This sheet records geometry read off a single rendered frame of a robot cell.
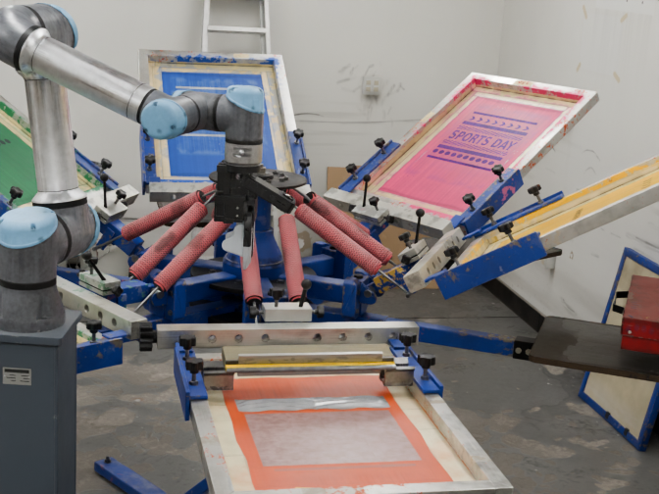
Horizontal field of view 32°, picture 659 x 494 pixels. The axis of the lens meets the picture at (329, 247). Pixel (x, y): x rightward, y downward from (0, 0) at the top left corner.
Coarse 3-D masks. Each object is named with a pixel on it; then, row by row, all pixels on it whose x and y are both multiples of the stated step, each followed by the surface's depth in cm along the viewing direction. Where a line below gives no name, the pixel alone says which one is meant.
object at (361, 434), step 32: (320, 384) 280; (352, 384) 281; (320, 416) 261; (352, 416) 262; (384, 416) 263; (352, 448) 245; (384, 448) 246; (416, 448) 247; (384, 480) 231; (416, 480) 232; (448, 480) 233
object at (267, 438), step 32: (256, 384) 277; (288, 384) 279; (256, 416) 259; (288, 416) 260; (256, 448) 242; (288, 448) 243; (320, 448) 244; (256, 480) 228; (288, 480) 229; (320, 480) 229; (352, 480) 230
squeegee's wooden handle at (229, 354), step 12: (228, 348) 270; (240, 348) 271; (252, 348) 271; (264, 348) 272; (276, 348) 272; (288, 348) 273; (300, 348) 274; (312, 348) 274; (324, 348) 275; (336, 348) 275; (348, 348) 276; (360, 348) 276; (372, 348) 277; (384, 348) 278; (228, 360) 265; (384, 360) 274
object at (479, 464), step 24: (216, 360) 284; (192, 408) 252; (432, 408) 262; (216, 432) 240; (456, 432) 248; (216, 456) 229; (480, 456) 237; (216, 480) 219; (480, 480) 226; (504, 480) 227
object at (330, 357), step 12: (240, 360) 266; (252, 360) 266; (264, 360) 267; (276, 360) 267; (288, 360) 268; (300, 360) 269; (312, 360) 269; (324, 360) 270; (336, 360) 271; (348, 360) 272; (360, 360) 272; (372, 360) 273; (240, 372) 267; (252, 372) 268; (264, 372) 268; (276, 372) 269; (288, 372) 270; (300, 372) 270; (312, 372) 271; (324, 372) 272; (336, 372) 272; (348, 372) 273; (360, 372) 274; (372, 372) 274
